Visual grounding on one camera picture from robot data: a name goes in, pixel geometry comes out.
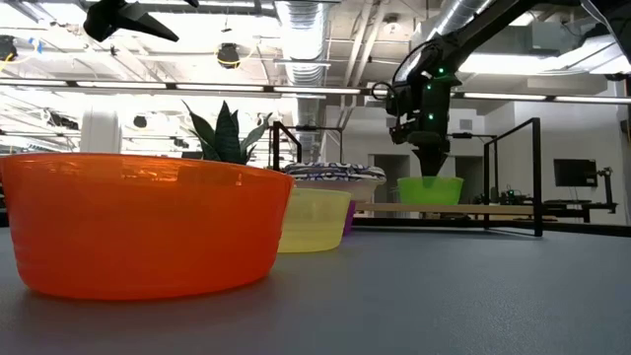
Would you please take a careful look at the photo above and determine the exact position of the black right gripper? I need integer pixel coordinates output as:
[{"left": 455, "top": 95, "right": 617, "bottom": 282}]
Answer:
[{"left": 386, "top": 46, "right": 463, "bottom": 188}]

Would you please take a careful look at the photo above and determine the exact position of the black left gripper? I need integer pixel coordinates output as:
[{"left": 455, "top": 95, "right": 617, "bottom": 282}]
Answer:
[{"left": 82, "top": 0, "right": 201, "bottom": 43}]

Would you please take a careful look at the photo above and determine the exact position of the green translucent plastic bowl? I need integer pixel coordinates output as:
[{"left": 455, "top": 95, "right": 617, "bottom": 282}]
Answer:
[{"left": 396, "top": 176, "right": 465, "bottom": 206}]

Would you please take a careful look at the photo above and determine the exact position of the blue rimmed white paper bowl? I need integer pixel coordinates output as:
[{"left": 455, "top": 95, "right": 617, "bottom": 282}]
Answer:
[
  {"left": 285, "top": 166, "right": 386, "bottom": 174},
  {"left": 288, "top": 162, "right": 385, "bottom": 170},
  {"left": 284, "top": 175, "right": 388, "bottom": 203},
  {"left": 284, "top": 170, "right": 387, "bottom": 178}
]

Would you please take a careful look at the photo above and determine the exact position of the purple translucent plastic bowl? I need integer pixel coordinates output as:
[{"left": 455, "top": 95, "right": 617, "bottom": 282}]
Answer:
[{"left": 343, "top": 199, "right": 357, "bottom": 237}]

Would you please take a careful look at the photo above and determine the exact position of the yellow translucent plastic bowl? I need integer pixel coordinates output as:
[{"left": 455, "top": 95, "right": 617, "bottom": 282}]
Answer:
[{"left": 277, "top": 186, "right": 353, "bottom": 254}]

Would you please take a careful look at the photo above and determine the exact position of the red translucent plastic bowl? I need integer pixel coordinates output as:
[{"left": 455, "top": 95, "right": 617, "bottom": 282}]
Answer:
[{"left": 0, "top": 152, "right": 296, "bottom": 302}]

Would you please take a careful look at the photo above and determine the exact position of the overhead light bar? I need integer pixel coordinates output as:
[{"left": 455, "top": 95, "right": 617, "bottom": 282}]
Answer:
[{"left": 0, "top": 77, "right": 631, "bottom": 106}]

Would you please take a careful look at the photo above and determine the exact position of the green plant in white pot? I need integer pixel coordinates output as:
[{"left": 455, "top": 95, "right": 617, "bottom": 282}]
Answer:
[{"left": 181, "top": 101, "right": 273, "bottom": 167}]

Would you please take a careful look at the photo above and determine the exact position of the white pillar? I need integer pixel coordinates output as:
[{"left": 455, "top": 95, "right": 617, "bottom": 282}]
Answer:
[{"left": 79, "top": 108, "right": 123, "bottom": 155}]

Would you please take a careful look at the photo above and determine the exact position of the blue grey table mat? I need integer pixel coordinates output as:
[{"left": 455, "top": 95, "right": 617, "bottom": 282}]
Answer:
[{"left": 0, "top": 226, "right": 631, "bottom": 355}]

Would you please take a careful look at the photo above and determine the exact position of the black background monitor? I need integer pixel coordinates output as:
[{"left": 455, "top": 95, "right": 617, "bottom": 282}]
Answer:
[{"left": 553, "top": 158, "right": 598, "bottom": 188}]

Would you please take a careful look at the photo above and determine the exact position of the black background desk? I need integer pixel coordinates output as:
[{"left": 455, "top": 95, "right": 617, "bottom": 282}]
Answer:
[{"left": 541, "top": 198, "right": 618, "bottom": 224}]

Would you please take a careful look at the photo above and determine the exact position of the wooden shelf with black frame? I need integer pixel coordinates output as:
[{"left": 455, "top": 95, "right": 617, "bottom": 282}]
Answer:
[{"left": 269, "top": 116, "right": 544, "bottom": 239}]

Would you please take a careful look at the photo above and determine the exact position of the black ceiling camera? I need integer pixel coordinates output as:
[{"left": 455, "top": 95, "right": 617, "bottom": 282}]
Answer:
[{"left": 216, "top": 42, "right": 242, "bottom": 69}]

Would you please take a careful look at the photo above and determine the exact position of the silver ribbed air duct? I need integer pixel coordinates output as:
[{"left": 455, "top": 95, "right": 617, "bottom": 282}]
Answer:
[
  {"left": 413, "top": 0, "right": 494, "bottom": 50},
  {"left": 273, "top": 0, "right": 330, "bottom": 164}
]

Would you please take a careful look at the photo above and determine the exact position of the black table frame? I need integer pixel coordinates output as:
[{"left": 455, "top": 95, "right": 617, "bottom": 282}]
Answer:
[{"left": 352, "top": 215, "right": 631, "bottom": 239}]

